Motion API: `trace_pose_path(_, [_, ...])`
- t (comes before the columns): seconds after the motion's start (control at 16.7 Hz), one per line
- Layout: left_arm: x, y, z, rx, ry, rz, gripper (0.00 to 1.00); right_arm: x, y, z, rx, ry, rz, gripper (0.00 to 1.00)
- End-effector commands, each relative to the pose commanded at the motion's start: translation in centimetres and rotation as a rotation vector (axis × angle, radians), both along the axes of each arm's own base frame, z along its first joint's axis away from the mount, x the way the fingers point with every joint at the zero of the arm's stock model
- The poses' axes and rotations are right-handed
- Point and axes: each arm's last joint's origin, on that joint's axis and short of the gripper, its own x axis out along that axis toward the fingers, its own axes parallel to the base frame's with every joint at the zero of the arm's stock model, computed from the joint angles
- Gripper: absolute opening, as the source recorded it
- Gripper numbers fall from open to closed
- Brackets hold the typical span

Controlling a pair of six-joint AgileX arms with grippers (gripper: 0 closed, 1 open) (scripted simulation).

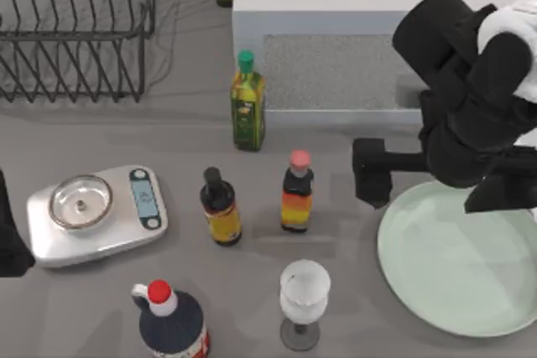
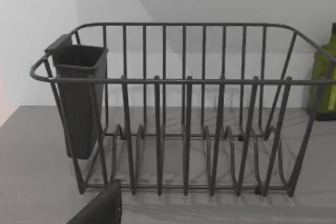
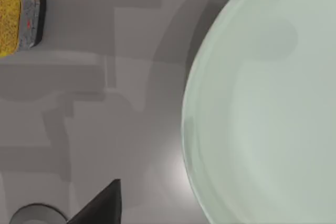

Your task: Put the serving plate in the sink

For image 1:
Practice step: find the pale green plate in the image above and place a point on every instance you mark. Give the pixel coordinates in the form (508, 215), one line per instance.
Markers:
(453, 274)

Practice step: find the white kitchen scale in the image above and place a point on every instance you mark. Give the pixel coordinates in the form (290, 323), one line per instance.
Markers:
(126, 224)

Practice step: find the red-capped dark jug bottle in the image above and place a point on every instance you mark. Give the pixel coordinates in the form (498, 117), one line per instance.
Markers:
(172, 328)

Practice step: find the black-capped dark sauce bottle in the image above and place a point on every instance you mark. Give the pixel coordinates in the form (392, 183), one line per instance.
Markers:
(220, 211)

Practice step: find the clear wine glass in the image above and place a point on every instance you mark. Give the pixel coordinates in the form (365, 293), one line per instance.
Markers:
(303, 295)

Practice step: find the pink-capped dark sauce bottle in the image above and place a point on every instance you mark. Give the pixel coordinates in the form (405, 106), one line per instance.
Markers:
(298, 203)

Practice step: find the green-capped oil bottle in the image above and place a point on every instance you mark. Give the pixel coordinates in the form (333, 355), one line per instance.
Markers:
(248, 115)

